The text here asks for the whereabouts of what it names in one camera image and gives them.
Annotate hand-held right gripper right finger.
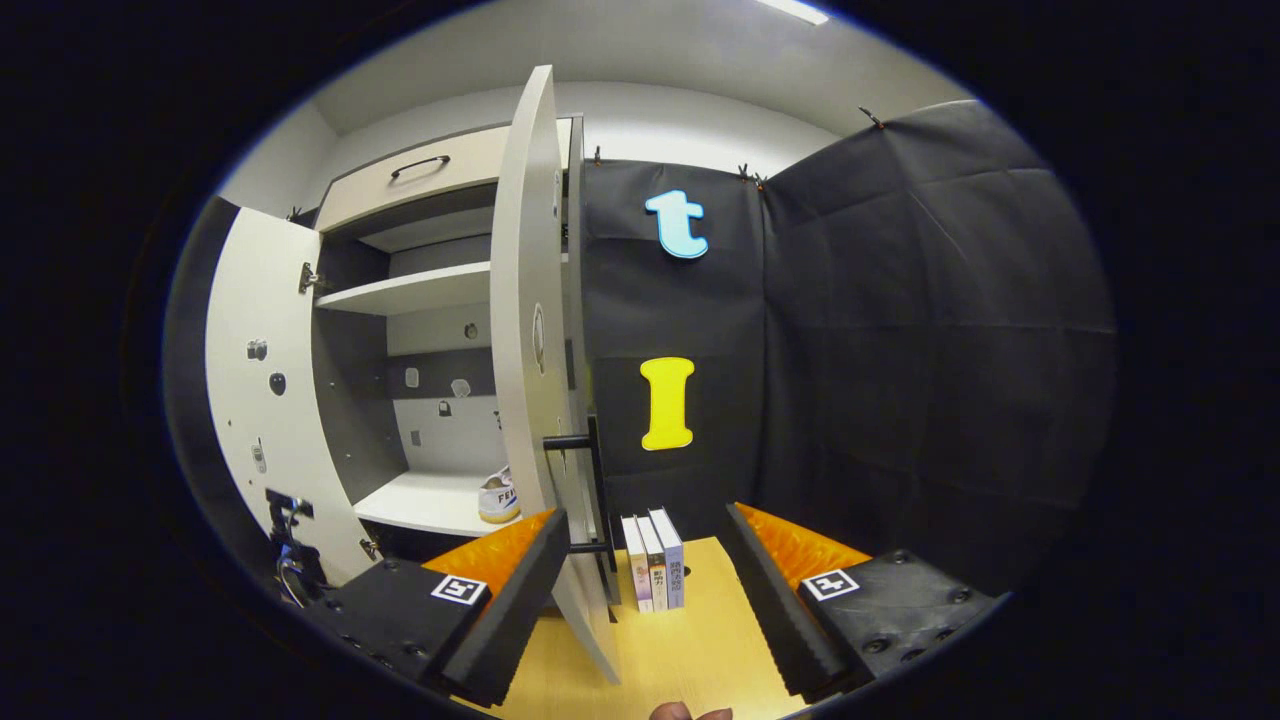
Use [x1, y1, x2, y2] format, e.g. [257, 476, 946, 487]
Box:
[715, 502, 1009, 704]

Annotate grey white shoe cabinet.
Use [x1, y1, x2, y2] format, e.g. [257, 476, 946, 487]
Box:
[310, 115, 603, 601]

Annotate white cabinet shelf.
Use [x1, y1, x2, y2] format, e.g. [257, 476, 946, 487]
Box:
[315, 262, 493, 317]
[353, 470, 521, 539]

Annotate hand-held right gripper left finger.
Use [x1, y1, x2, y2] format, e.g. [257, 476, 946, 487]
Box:
[300, 507, 571, 708]

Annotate ceiling light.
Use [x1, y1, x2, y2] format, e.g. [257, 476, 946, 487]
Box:
[755, 0, 831, 26]

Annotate white door with headphones sticker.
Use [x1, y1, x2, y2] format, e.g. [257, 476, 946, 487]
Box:
[488, 65, 623, 686]

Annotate black door handle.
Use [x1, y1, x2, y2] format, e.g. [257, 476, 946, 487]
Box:
[543, 415, 619, 604]

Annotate white cabinet drawer front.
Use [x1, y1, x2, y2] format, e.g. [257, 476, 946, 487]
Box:
[315, 118, 573, 233]

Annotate light purple book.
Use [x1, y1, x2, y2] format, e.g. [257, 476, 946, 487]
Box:
[650, 508, 687, 610]

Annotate white yellow spine book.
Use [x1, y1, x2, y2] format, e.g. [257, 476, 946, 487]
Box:
[636, 513, 669, 612]

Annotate white canvas shoe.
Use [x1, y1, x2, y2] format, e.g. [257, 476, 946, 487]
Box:
[478, 465, 521, 525]

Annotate pale pink spine book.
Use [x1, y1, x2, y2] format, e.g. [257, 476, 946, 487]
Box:
[621, 516, 654, 613]

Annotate white door with camera sticker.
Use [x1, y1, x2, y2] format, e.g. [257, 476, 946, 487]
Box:
[205, 205, 379, 589]

